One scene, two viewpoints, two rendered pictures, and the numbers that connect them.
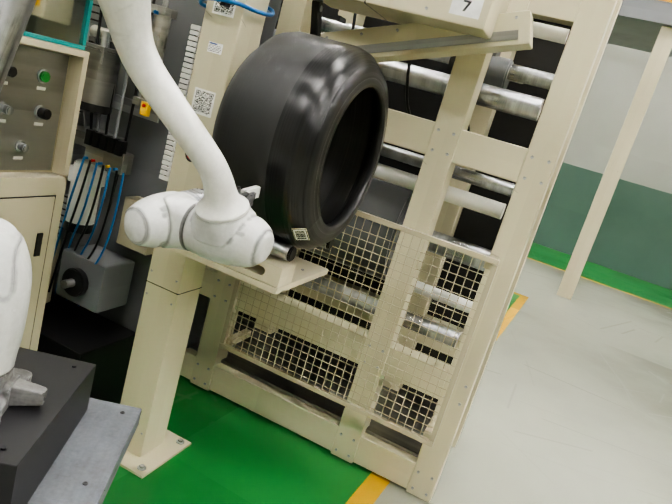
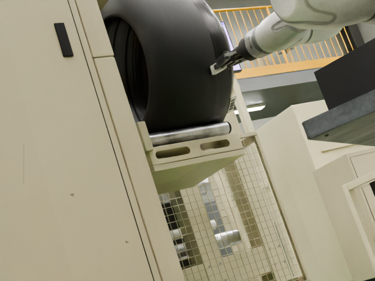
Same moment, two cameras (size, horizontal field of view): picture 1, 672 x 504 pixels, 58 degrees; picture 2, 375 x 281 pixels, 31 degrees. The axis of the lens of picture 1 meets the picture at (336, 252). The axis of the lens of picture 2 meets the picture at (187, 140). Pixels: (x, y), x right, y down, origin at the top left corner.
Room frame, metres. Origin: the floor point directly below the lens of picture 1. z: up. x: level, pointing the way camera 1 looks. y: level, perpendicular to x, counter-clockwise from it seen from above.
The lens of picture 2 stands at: (0.37, 2.01, 0.37)
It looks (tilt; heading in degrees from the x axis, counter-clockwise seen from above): 13 degrees up; 307
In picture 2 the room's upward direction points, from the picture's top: 19 degrees counter-clockwise
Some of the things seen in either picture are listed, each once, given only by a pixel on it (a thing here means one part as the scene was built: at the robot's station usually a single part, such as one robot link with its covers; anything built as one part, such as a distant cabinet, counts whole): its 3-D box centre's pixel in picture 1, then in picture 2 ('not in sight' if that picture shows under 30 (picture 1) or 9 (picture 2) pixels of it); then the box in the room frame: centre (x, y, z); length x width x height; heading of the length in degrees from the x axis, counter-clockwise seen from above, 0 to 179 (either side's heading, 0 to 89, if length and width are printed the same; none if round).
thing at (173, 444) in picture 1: (138, 441); not in sight; (1.88, 0.48, 0.01); 0.27 x 0.27 x 0.02; 71
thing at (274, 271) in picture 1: (234, 254); (191, 153); (1.68, 0.28, 0.84); 0.36 x 0.09 x 0.06; 71
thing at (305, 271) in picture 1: (255, 259); (175, 177); (1.81, 0.24, 0.80); 0.37 x 0.36 x 0.02; 161
